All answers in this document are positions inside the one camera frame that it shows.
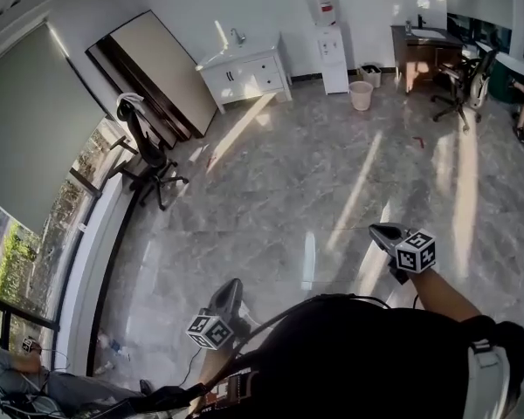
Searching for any black chest mount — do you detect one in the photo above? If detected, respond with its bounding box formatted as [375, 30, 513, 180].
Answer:
[130, 384, 206, 419]

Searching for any grey mesh office chair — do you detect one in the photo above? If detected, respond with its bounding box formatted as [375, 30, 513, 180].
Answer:
[431, 48, 500, 134]

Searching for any grey backpack strap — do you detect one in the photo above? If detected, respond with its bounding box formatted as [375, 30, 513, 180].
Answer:
[465, 338, 524, 419]

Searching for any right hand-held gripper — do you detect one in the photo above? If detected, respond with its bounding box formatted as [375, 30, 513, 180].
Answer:
[369, 223, 437, 285]

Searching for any chest strap with red label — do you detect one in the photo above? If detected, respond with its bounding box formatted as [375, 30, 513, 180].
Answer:
[198, 364, 257, 412]

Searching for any black framed window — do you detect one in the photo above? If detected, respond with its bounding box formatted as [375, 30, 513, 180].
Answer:
[0, 113, 143, 379]

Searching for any pink waste bin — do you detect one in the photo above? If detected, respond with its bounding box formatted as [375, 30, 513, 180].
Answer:
[348, 80, 375, 112]

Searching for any green desk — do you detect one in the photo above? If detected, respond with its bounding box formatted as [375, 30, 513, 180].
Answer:
[488, 52, 524, 104]

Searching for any beige panel with black frame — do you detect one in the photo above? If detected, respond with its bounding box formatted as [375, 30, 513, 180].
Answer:
[108, 10, 219, 138]

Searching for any white cloth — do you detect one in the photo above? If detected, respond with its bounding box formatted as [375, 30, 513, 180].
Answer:
[115, 93, 146, 115]

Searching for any white sink cabinet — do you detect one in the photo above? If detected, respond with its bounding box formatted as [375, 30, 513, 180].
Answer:
[199, 50, 294, 115]

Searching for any person's black shirt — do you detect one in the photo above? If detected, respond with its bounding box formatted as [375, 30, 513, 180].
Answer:
[126, 292, 524, 419]

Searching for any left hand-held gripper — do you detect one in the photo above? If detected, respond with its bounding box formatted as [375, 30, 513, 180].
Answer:
[186, 278, 252, 351]

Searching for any white waste bin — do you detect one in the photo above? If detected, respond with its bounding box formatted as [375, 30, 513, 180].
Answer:
[359, 63, 383, 89]

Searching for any clear water bottle red label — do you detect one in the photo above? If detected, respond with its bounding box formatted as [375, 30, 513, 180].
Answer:
[304, 0, 341, 29]

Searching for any black office chair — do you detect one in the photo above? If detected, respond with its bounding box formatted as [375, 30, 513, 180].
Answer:
[108, 93, 190, 212]

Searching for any brown wooden sink cabinet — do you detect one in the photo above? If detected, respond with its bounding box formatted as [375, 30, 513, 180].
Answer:
[390, 24, 466, 97]

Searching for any grey roller blind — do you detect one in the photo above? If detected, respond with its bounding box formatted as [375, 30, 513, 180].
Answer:
[0, 22, 107, 235]

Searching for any person's right forearm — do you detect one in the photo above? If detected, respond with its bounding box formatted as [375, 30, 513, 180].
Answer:
[408, 264, 484, 322]

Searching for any white water dispenser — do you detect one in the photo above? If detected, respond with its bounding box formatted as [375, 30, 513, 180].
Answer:
[316, 26, 350, 96]

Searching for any person's left forearm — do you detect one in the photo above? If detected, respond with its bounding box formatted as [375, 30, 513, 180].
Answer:
[198, 342, 239, 388]

